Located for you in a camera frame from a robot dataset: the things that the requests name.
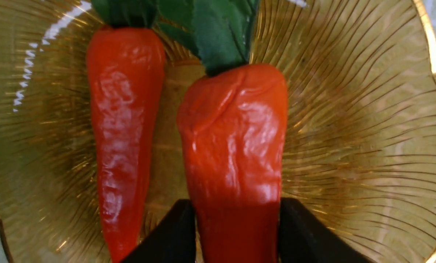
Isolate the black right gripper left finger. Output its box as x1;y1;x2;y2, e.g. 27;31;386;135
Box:
122;199;196;263

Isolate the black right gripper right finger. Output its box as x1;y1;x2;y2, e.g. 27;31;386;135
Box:
278;198;370;263

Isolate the orange toy carrot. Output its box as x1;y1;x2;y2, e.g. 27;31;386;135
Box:
158;0;288;263
86;0;166;263

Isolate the amber ribbed plastic plate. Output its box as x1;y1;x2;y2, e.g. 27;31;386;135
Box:
0;0;436;263

